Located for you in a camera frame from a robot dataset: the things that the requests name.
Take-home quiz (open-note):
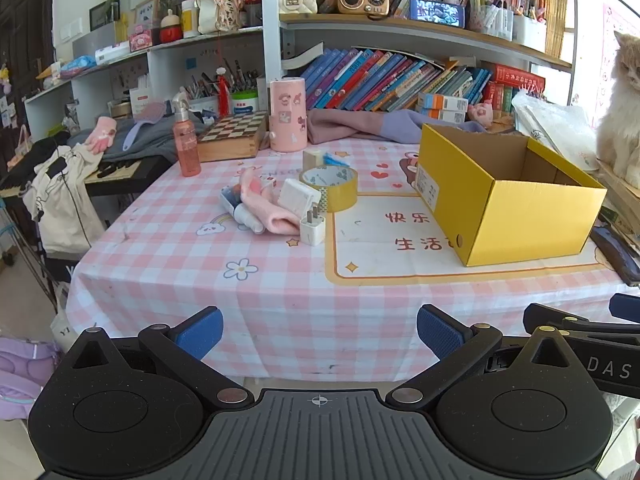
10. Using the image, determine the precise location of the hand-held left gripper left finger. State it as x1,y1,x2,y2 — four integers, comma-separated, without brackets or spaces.
62,306,255,408

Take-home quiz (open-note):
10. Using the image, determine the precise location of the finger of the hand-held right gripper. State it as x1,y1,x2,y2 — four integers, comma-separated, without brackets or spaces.
609,293,640,324
523,303,640,338

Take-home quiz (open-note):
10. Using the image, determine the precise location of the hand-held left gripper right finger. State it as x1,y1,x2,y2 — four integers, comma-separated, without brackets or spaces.
385,304,581,408

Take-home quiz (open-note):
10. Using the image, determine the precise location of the yellow cardboard box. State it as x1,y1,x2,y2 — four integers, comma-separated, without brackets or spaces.
414,123,608,267

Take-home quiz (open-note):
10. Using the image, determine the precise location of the white spray bottle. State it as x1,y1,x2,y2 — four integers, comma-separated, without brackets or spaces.
235,203,266,234

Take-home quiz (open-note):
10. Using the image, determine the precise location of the pink fluffy glove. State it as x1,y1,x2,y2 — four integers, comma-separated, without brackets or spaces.
239,167,301,236

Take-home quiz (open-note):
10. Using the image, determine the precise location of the dark pouch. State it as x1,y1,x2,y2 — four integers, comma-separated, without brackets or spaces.
590,225,640,286

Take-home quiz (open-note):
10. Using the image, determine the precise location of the pink checked tablecloth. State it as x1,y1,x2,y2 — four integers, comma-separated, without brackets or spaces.
65,135,640,383

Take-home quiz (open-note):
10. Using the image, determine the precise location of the brown cardboard carton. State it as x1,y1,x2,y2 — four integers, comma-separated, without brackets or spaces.
597,160,640,221

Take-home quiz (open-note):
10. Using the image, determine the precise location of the small blue white tin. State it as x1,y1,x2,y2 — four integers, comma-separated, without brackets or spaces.
220,184,247,214

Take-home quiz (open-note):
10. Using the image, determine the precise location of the white plug charger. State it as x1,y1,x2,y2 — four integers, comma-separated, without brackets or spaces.
299,202,327,246

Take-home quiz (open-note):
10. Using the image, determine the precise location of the yellow tape roll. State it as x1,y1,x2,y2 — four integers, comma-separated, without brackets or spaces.
299,166,359,213

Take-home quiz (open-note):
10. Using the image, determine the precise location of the white power adapter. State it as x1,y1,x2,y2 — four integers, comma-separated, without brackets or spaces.
278,178,322,217

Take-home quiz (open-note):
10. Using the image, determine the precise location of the electric keyboard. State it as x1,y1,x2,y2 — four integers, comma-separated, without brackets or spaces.
0,155,173,198

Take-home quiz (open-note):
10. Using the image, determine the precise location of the purple backpack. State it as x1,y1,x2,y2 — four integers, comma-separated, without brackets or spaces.
0,337,63,421

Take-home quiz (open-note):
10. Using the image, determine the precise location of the orange white cat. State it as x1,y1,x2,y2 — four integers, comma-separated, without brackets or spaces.
595,30,640,188

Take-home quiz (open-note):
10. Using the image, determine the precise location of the pink spray bottle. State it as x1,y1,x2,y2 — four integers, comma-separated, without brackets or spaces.
171,91,202,178

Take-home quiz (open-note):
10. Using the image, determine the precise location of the white tote bag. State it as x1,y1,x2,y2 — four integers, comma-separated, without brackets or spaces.
22,142,106,255

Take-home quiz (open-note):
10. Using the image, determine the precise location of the pile of white papers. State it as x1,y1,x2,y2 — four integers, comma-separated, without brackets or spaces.
511,89,601,171

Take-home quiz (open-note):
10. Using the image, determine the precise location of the grey garment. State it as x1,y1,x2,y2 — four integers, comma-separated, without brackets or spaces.
67,115,211,163

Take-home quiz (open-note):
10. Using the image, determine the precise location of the wooden chessboard box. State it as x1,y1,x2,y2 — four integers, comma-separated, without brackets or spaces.
196,110,269,163

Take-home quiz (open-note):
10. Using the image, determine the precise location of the pink pig plush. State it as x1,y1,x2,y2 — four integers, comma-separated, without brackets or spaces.
467,100,494,128

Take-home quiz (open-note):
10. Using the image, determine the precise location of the orange white carton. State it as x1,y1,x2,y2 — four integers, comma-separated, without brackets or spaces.
417,107,467,124
417,92,469,112

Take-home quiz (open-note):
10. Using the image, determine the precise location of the pink knitted glove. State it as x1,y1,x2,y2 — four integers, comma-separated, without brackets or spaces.
87,116,118,155

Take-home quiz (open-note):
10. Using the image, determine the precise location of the purple hair brush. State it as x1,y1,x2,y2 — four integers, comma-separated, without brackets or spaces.
121,101,168,151

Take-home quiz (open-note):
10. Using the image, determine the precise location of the pink purple cloth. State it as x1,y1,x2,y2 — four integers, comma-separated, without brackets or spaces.
306,108,488,146

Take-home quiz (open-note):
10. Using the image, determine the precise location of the green white pen cup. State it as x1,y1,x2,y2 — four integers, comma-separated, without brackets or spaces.
229,89,260,113

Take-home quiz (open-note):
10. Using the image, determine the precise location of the thick red dictionary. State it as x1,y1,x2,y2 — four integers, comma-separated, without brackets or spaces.
492,62,547,96

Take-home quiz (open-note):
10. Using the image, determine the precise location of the pink cylinder with stickers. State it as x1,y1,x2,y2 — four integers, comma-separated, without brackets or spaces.
269,77,308,153

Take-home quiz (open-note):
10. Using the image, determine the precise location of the red hanging tassel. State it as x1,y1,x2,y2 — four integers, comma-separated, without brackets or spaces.
216,66,232,116

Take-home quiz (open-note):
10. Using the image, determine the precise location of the row of colourful books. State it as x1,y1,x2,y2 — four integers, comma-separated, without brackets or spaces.
300,47,521,121

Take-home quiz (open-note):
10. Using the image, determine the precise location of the white storage box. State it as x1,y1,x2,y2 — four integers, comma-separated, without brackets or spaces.
512,2,548,53

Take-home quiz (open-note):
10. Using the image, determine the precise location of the row of yellow notebooks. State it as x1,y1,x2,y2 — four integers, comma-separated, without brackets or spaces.
542,0,569,58

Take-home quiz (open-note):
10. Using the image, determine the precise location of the white holder with markers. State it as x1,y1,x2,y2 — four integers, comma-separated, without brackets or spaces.
467,0,516,41

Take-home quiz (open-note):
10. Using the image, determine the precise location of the red apple-shaped bottle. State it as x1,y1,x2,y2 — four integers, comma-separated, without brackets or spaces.
159,8,184,44

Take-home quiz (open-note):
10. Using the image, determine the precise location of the white shelf unit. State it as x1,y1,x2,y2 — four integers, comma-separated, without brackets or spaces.
22,0,581,141

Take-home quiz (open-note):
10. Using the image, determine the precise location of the white jar yellow label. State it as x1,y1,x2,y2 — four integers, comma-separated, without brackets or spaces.
180,0,202,39

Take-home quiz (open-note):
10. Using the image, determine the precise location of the phone with lit screen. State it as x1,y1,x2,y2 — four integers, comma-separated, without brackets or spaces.
410,0,468,28

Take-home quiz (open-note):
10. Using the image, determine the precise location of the white bunny bag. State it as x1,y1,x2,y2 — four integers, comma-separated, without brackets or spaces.
196,0,244,36

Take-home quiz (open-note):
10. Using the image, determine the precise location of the wooden radio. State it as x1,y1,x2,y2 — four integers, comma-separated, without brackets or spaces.
336,0,393,21

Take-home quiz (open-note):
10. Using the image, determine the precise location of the pink wall poster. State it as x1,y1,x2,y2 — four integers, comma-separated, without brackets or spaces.
570,2,640,126

